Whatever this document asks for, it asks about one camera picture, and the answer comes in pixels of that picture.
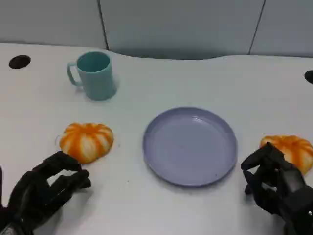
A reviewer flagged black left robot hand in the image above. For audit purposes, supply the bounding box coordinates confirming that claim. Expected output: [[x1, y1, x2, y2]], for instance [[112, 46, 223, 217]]
[[0, 150, 91, 235]]

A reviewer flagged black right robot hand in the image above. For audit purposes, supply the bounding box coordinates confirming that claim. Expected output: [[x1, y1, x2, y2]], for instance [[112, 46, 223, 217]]
[[241, 141, 313, 235]]

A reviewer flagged orange and white bread roll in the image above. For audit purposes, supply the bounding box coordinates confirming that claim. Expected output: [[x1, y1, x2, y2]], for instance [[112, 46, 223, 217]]
[[59, 122, 114, 165], [260, 134, 313, 176]]

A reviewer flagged lilac plate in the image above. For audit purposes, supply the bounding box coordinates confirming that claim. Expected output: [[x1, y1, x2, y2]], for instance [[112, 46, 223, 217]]
[[143, 107, 238, 188]]

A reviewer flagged pale green mug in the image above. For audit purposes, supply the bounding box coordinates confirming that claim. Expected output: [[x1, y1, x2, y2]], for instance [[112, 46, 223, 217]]
[[66, 50, 118, 101]]

